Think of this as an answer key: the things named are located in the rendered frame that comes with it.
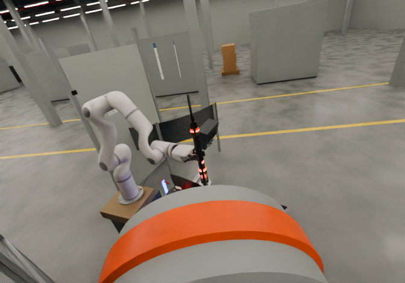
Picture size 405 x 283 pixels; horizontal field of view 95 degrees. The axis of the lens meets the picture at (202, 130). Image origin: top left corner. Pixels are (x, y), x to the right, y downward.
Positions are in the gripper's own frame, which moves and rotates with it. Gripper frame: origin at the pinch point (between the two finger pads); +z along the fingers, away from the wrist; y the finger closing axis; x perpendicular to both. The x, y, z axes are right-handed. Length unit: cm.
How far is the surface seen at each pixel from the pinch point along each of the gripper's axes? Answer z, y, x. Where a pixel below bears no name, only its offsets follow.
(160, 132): -141, -108, -65
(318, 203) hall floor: 68, -125, -150
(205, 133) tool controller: -31, -58, -24
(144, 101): -179, -131, -26
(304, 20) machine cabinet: 9, -647, 30
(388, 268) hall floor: 120, -72, -151
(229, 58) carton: -279, -750, -75
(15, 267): -41, 71, -8
